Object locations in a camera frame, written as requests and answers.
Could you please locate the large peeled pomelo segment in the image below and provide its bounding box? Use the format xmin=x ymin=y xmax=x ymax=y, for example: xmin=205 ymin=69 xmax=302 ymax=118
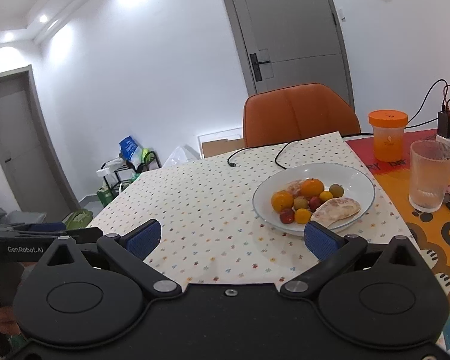
xmin=310 ymin=197 xmax=361 ymax=228

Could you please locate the yellow green small fruit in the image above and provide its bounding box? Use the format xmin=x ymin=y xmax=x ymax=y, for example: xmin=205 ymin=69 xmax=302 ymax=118
xmin=328 ymin=184 xmax=345 ymax=198

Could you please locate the small orange kumquat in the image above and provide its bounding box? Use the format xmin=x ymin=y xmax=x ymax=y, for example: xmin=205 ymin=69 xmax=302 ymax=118
xmin=294 ymin=208 xmax=312 ymax=224

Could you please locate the small mandarin orange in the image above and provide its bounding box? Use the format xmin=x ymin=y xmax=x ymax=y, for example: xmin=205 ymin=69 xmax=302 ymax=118
xmin=319 ymin=191 xmax=333 ymax=203

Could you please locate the large orange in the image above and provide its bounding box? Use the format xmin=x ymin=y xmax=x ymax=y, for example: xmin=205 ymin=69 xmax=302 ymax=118
xmin=301 ymin=178 xmax=325 ymax=200
xmin=271 ymin=190 xmax=294 ymax=213

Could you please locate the small peeled pomelo piece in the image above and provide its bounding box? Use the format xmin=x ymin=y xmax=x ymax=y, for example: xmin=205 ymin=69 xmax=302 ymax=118
xmin=283 ymin=180 xmax=304 ymax=197

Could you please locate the person's left hand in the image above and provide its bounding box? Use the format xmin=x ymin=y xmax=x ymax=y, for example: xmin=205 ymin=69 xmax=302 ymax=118
xmin=0 ymin=306 xmax=21 ymax=336

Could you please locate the green shopping bag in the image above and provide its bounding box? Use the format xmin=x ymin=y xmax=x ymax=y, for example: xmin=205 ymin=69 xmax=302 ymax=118
xmin=97 ymin=186 xmax=119 ymax=207

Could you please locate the white ceramic plate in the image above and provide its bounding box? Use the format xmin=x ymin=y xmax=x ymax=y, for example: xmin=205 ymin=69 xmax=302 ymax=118
xmin=252 ymin=163 xmax=376 ymax=236

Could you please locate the black metal shelf rack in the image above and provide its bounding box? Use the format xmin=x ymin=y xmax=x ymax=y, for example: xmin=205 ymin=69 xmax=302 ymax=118
xmin=97 ymin=149 xmax=161 ymax=197

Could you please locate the grey door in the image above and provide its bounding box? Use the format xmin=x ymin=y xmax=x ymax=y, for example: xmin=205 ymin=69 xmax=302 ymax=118
xmin=223 ymin=0 xmax=353 ymax=105
xmin=0 ymin=66 xmax=80 ymax=222

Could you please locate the ribbed clear glass cup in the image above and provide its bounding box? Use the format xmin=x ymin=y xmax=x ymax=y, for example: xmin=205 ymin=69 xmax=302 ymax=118
xmin=409 ymin=140 xmax=450 ymax=213

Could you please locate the floral patterned tablecloth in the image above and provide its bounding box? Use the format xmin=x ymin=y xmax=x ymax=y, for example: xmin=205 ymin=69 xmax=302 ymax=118
xmin=86 ymin=131 xmax=414 ymax=285

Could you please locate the blue white snack bag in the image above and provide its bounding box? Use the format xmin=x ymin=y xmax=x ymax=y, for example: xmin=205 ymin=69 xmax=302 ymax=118
xmin=119 ymin=136 xmax=143 ymax=167

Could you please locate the orange lidded plastic cup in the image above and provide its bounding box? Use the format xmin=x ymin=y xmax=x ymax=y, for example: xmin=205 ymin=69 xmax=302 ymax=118
xmin=368 ymin=110 xmax=408 ymax=163

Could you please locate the clear plastic bag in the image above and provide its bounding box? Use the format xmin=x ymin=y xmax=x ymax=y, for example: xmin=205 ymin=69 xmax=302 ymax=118
xmin=162 ymin=145 xmax=201 ymax=167

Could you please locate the white framed cardboard panel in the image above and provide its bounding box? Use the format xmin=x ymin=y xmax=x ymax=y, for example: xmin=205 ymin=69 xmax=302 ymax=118
xmin=197 ymin=127 xmax=245 ymax=158

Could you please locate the orange leather chair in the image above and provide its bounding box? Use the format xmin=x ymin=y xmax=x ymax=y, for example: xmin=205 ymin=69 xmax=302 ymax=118
xmin=243 ymin=83 xmax=361 ymax=147

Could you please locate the black usb cable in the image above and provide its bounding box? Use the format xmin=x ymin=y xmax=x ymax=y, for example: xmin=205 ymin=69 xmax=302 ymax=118
xmin=226 ymin=139 xmax=301 ymax=171

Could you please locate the black door handle lock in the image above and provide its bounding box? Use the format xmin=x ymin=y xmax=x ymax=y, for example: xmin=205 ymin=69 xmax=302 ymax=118
xmin=249 ymin=53 xmax=271 ymax=82

